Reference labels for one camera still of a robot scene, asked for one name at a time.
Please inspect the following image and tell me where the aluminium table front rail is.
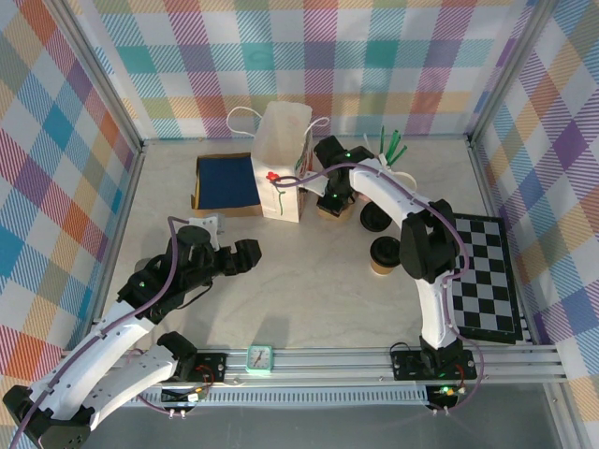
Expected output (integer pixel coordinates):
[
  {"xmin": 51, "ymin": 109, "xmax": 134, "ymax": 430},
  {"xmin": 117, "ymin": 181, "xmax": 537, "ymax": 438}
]
[{"xmin": 50, "ymin": 344, "xmax": 571, "ymax": 388}]

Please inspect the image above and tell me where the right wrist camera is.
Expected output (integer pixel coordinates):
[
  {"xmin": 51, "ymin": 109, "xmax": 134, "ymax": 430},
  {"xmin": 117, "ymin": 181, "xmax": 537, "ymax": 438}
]
[{"xmin": 298, "ymin": 179, "xmax": 329, "ymax": 197}]

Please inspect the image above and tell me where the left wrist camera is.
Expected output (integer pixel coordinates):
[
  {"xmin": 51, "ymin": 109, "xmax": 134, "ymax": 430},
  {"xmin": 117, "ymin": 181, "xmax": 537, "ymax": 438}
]
[{"xmin": 189, "ymin": 212, "xmax": 226, "ymax": 238}]

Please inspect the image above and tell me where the stack of black cup lids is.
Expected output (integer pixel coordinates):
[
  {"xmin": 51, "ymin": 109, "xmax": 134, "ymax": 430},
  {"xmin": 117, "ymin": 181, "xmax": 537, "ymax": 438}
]
[{"xmin": 358, "ymin": 203, "xmax": 392, "ymax": 234}]

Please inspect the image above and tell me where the black plastic cup lid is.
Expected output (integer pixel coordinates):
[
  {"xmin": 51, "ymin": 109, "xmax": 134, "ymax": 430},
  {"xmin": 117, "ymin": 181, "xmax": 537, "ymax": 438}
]
[{"xmin": 369, "ymin": 235, "xmax": 402, "ymax": 264}]

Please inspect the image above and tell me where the brown paper coffee cup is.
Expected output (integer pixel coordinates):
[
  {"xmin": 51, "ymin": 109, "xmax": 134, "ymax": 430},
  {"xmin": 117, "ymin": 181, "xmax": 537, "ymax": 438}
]
[{"xmin": 371, "ymin": 254, "xmax": 399, "ymax": 278}]

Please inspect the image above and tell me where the small teal clock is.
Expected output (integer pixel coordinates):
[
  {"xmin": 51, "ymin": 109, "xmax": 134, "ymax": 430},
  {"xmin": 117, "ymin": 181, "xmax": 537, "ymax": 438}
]
[{"xmin": 245, "ymin": 344, "xmax": 276, "ymax": 375}]

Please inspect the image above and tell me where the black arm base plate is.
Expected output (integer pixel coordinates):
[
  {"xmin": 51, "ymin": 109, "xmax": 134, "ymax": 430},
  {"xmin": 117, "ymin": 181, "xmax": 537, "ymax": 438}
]
[
  {"xmin": 390, "ymin": 349, "xmax": 478, "ymax": 382},
  {"xmin": 141, "ymin": 353, "xmax": 227, "ymax": 385}
]

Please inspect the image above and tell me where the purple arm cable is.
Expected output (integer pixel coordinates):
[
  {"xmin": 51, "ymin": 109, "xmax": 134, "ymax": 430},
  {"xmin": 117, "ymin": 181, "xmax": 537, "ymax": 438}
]
[
  {"xmin": 270, "ymin": 161, "xmax": 488, "ymax": 417},
  {"xmin": 8, "ymin": 214, "xmax": 193, "ymax": 449}
]

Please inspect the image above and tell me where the white flower-print paper bag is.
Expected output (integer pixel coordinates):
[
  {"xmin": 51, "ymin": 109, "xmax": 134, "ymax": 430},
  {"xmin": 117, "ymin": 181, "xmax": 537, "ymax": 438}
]
[{"xmin": 226, "ymin": 101, "xmax": 329, "ymax": 225}]

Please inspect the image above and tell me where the grey slotted cable duct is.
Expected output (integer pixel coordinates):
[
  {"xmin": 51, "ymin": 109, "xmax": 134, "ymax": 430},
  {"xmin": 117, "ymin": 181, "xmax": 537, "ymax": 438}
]
[{"xmin": 69, "ymin": 390, "xmax": 430, "ymax": 407}]

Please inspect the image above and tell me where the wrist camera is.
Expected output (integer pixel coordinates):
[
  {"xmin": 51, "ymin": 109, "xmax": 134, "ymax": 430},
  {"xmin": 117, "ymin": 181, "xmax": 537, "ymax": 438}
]
[
  {"xmin": 189, "ymin": 212, "xmax": 226, "ymax": 238},
  {"xmin": 298, "ymin": 179, "xmax": 329, "ymax": 197}
]

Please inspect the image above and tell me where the black grey checkerboard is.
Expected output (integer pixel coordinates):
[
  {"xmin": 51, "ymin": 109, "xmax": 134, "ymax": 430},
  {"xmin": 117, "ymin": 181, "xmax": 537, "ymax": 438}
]
[{"xmin": 447, "ymin": 212, "xmax": 524, "ymax": 347}]

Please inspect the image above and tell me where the aluminium frame post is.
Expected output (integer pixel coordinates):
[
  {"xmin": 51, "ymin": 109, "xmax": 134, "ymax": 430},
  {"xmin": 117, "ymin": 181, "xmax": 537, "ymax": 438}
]
[
  {"xmin": 467, "ymin": 0, "xmax": 561, "ymax": 146},
  {"xmin": 44, "ymin": 0, "xmax": 146, "ymax": 155}
]

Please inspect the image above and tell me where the brown pulp cup carrier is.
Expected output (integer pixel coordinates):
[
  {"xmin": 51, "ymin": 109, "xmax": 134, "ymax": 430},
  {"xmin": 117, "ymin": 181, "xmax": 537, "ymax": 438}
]
[{"xmin": 316, "ymin": 204, "xmax": 358, "ymax": 222}]

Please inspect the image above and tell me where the small controller circuit board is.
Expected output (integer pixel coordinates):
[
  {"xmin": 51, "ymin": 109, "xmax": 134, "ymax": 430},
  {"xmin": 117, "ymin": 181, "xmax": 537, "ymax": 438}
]
[
  {"xmin": 428, "ymin": 383, "xmax": 469, "ymax": 404},
  {"xmin": 161, "ymin": 385, "xmax": 210, "ymax": 407}
]

